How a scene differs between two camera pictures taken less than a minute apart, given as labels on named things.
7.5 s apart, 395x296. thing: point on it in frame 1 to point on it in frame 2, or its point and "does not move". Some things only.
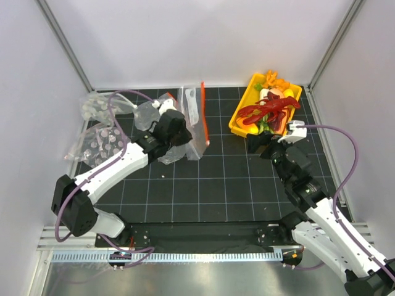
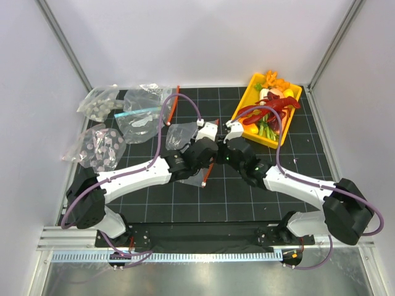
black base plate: [202, 235] does not move
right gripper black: [254, 141] to [222, 146]
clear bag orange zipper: [192, 102] to [178, 135]
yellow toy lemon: [288, 92] does not move
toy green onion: [263, 126] does not move
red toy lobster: [276, 110] does not move
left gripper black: [186, 135] to [206, 165]
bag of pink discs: [98, 145] does not move
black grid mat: [229, 183] does not move
